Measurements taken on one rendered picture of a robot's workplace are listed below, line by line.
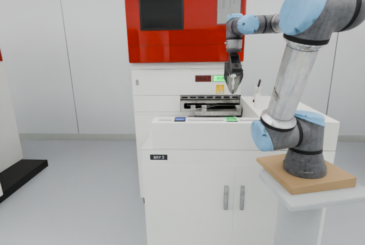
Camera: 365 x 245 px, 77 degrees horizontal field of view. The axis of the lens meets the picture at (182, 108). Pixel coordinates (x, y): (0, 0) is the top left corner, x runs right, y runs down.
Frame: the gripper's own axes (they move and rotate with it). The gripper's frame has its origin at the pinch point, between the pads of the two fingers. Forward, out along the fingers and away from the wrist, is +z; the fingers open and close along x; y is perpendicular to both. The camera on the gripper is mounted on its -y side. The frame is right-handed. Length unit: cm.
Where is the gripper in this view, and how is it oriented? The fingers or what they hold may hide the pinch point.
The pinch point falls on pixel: (232, 91)
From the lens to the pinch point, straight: 113.7
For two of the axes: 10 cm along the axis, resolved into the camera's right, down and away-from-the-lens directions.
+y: 0.6, -2.5, 9.7
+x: -10.0, 0.0, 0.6
